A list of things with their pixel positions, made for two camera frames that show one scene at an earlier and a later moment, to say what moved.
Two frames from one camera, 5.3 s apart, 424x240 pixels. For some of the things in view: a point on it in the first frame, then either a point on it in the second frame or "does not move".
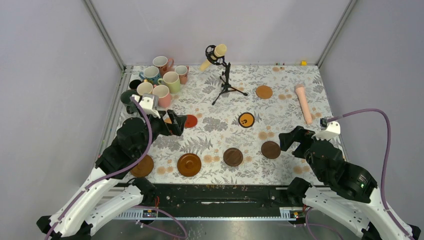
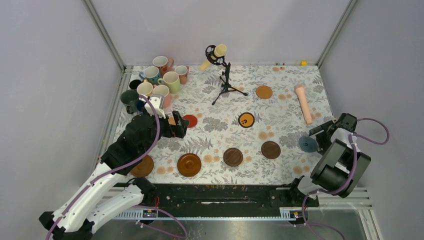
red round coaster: [190, 121] does not move
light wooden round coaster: [264, 92] does not move
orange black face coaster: [246, 120] does not move
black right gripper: [299, 134] → [322, 145]
